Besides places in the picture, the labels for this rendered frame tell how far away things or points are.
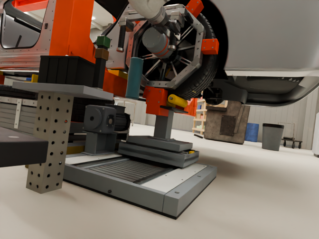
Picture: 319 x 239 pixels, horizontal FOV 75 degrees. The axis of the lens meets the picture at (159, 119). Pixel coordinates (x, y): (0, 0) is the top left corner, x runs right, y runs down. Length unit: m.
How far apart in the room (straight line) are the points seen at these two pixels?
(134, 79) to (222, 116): 4.91
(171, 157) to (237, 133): 4.83
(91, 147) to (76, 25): 0.77
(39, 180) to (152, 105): 0.76
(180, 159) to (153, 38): 0.76
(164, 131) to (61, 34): 0.90
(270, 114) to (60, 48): 9.18
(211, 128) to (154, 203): 5.33
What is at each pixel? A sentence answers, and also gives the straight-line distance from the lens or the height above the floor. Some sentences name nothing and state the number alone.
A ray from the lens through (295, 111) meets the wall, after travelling 9.92.
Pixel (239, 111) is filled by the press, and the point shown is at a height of 0.89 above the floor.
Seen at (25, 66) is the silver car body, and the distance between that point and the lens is 2.76.
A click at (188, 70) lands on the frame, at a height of 0.69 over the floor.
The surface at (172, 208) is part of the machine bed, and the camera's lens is 0.85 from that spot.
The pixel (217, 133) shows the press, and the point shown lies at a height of 0.22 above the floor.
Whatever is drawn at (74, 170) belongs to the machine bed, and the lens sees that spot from 1.12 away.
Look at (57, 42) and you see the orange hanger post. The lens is 1.48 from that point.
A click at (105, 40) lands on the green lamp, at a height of 0.64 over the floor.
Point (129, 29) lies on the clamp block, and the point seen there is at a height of 0.90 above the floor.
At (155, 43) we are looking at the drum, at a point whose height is 0.81.
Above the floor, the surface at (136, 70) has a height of 0.65.
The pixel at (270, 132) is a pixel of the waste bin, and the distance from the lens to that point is 5.73.
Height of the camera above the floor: 0.36
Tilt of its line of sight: level
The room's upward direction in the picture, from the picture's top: 7 degrees clockwise
